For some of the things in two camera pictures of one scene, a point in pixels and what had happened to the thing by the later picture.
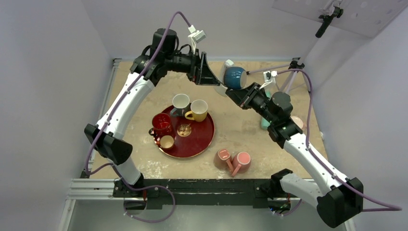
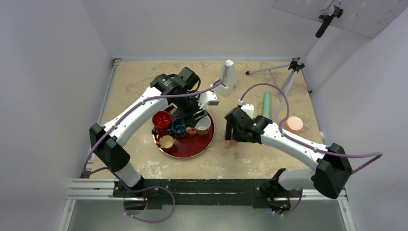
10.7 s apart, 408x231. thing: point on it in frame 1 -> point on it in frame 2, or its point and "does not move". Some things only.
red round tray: x=191 y=138 does not move
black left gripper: x=199 y=71 -> x=188 y=118
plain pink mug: x=241 y=162 -> x=231 y=142
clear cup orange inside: x=298 y=121 does not move
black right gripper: x=241 y=96 -> x=235 y=135
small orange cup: x=167 y=142 does not move
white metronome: x=222 y=89 does not move
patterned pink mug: x=223 y=160 -> x=201 y=128
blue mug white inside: x=235 y=77 -> x=178 y=128
